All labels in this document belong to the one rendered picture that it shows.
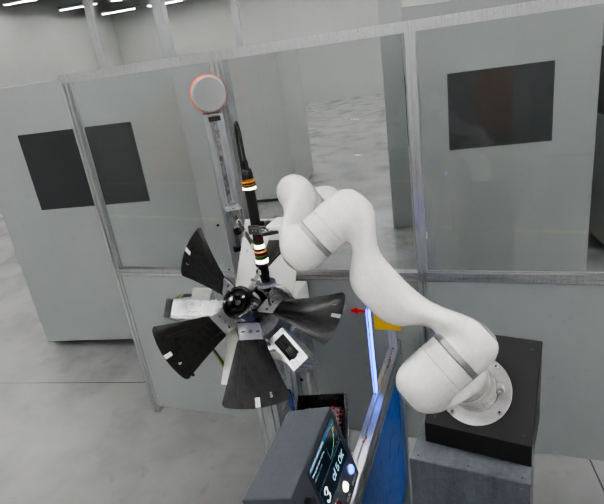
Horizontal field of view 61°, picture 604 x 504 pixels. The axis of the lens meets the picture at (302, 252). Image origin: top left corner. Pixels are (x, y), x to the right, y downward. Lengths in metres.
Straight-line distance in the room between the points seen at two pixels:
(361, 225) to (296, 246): 0.15
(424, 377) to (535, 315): 1.40
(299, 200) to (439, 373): 0.48
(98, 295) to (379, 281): 3.42
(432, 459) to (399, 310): 0.55
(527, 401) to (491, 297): 0.98
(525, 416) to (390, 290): 0.57
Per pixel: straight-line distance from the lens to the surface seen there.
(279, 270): 2.07
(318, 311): 1.73
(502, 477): 1.49
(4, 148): 4.30
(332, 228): 1.10
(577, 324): 2.49
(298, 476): 1.04
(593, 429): 2.81
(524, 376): 1.51
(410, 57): 2.17
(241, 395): 1.76
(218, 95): 2.30
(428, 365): 1.11
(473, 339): 1.10
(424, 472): 1.54
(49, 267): 4.45
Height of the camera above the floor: 1.98
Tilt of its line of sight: 21 degrees down
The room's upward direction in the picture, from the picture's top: 8 degrees counter-clockwise
